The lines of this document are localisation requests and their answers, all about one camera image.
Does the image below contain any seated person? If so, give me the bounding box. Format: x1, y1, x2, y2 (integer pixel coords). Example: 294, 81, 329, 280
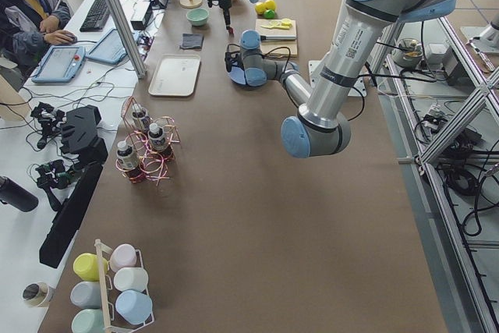
1, 0, 76, 76

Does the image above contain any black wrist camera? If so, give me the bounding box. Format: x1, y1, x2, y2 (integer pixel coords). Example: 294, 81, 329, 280
224, 44, 243, 73

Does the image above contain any blue teach pendant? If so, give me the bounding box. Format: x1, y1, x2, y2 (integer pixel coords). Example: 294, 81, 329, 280
31, 45, 86, 83
86, 28, 127, 66

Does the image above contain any green bowl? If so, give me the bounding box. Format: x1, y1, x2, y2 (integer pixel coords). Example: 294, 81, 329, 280
186, 8, 209, 27

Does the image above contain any mint green cup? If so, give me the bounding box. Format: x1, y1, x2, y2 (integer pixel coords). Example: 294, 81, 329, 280
71, 309, 104, 333

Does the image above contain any blue plate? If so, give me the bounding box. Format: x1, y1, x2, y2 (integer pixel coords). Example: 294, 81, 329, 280
228, 66, 247, 86

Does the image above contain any green lime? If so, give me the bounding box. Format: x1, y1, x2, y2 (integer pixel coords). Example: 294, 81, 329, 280
264, 9, 275, 19

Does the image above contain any blue cup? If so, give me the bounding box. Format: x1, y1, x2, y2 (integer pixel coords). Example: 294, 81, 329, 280
115, 289, 153, 325

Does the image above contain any wooden cutting board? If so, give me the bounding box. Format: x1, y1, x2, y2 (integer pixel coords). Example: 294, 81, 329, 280
254, 19, 298, 57

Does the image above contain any copper wire bottle rack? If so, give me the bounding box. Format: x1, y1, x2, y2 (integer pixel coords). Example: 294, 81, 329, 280
115, 96, 181, 185

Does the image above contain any yellow lemon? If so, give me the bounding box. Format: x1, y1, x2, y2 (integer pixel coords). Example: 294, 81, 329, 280
264, 0, 277, 11
254, 2, 267, 15

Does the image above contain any dark drink bottle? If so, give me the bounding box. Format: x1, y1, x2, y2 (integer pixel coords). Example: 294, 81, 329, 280
148, 122, 168, 153
116, 140, 141, 180
132, 103, 151, 132

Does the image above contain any white cup rack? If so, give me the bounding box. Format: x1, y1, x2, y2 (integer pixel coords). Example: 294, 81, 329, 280
94, 239, 155, 332

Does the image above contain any aluminium frame post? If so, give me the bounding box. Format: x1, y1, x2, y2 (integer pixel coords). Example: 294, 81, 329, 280
105, 0, 147, 79

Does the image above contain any grey folded cloth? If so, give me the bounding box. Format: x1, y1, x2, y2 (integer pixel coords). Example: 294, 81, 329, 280
179, 34, 203, 50

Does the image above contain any cream rabbit tray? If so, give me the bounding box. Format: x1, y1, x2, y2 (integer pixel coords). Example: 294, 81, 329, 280
148, 54, 201, 97

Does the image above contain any grey cup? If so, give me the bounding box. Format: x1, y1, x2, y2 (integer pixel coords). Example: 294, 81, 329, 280
70, 281, 101, 309

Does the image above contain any yellow plastic knife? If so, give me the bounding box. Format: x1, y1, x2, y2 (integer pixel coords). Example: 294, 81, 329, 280
261, 22, 292, 30

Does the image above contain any black keyboard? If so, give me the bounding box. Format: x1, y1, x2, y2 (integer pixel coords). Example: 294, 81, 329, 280
80, 0, 110, 32

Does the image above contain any black water bottle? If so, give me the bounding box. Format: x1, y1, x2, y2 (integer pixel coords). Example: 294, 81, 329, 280
1, 176, 38, 212

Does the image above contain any yellow cup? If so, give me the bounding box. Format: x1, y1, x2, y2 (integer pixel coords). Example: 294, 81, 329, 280
73, 253, 99, 282

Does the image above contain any white cup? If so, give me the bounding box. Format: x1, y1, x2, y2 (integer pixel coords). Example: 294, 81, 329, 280
113, 267, 149, 292

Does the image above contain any pink cup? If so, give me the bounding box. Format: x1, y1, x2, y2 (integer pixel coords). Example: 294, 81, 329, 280
109, 243, 136, 272

